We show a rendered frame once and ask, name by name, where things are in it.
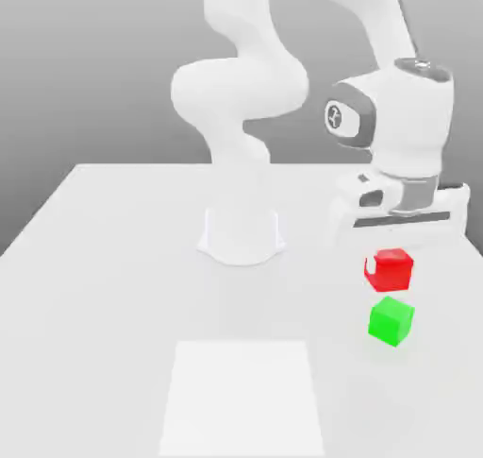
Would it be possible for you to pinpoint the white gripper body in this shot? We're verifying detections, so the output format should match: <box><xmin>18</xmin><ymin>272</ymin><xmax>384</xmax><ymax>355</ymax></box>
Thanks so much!
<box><xmin>326</xmin><ymin>182</ymin><xmax>472</xmax><ymax>254</ymax></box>

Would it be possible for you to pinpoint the small red cube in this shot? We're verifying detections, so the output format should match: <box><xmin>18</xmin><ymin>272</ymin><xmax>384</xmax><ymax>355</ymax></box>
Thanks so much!
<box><xmin>363</xmin><ymin>248</ymin><xmax>415</xmax><ymax>294</ymax></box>

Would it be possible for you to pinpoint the small green cube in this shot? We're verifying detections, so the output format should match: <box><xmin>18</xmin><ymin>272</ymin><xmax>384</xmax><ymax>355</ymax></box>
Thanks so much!
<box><xmin>367</xmin><ymin>296</ymin><xmax>416</xmax><ymax>348</ymax></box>

